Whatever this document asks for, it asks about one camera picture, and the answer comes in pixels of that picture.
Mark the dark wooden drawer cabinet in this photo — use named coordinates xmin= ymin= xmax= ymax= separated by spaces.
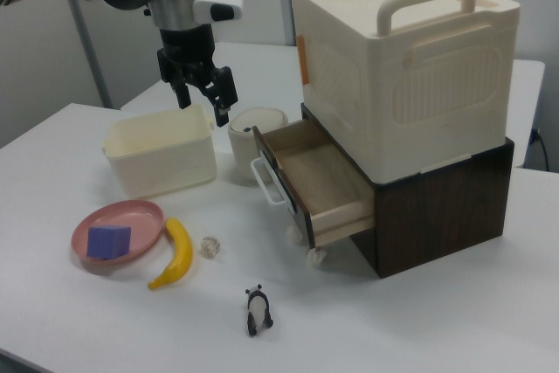
xmin=300 ymin=101 xmax=517 ymax=280

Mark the cream plastic tub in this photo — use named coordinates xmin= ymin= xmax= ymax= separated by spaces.
xmin=102 ymin=104 xmax=218 ymax=200

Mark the orange tape strip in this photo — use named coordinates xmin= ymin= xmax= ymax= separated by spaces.
xmin=298 ymin=35 xmax=312 ymax=86

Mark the pink plate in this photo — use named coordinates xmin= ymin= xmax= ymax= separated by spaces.
xmin=71 ymin=199 xmax=166 ymax=266

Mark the small woven ball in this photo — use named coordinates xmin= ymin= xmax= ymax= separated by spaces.
xmin=200 ymin=236 xmax=220 ymax=259

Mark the wooden drawer with white handle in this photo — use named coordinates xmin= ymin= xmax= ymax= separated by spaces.
xmin=250 ymin=118 xmax=376 ymax=249

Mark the black wall cable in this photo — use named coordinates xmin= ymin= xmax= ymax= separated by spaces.
xmin=529 ymin=128 xmax=550 ymax=171

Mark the purple cube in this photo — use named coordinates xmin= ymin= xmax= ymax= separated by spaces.
xmin=86 ymin=225 xmax=133 ymax=260

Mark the white rope knot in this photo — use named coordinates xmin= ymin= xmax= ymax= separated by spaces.
xmin=305 ymin=247 xmax=327 ymax=269

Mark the cream storage box with handles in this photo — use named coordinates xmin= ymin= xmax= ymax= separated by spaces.
xmin=289 ymin=0 xmax=523 ymax=185

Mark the panda toy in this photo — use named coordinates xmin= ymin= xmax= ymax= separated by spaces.
xmin=244 ymin=283 xmax=275 ymax=337

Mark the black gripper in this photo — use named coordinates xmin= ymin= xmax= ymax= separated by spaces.
xmin=156 ymin=25 xmax=239 ymax=128

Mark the yellow toy banana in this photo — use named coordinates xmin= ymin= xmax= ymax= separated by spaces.
xmin=147 ymin=216 xmax=195 ymax=291

